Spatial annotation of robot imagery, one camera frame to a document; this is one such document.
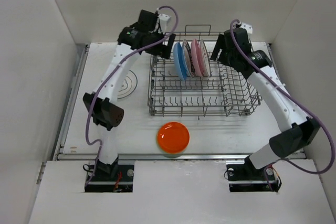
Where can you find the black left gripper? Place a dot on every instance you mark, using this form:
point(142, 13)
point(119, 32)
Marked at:
point(163, 50)

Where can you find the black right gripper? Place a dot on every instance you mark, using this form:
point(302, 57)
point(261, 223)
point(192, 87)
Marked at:
point(221, 43)

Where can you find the blue plate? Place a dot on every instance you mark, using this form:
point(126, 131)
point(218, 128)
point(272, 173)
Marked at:
point(179, 66)

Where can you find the white plate green rim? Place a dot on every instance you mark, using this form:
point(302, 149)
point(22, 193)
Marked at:
point(128, 86)

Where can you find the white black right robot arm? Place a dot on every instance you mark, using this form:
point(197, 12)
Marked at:
point(297, 129)

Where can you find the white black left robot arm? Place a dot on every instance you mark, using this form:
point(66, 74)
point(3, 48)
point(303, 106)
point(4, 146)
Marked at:
point(101, 103)

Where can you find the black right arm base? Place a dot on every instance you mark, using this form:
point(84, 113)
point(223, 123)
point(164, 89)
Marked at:
point(241, 180)

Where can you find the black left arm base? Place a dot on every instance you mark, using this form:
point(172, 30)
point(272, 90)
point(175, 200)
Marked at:
point(119, 181)

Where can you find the white plate orange sunburst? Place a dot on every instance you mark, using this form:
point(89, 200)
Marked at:
point(205, 60)

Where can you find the white plate dark patterned rim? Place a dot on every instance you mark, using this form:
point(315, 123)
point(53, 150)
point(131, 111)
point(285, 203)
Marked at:
point(188, 59)

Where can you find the pink plate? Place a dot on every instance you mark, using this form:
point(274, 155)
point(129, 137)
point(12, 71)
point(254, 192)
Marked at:
point(194, 51)

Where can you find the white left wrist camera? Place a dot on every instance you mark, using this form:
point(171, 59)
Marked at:
point(162, 23)

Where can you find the grey wire dish rack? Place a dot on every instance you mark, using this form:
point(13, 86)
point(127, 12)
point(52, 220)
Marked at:
point(225, 92)

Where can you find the aluminium front rail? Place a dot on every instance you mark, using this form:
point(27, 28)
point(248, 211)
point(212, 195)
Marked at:
point(153, 157)

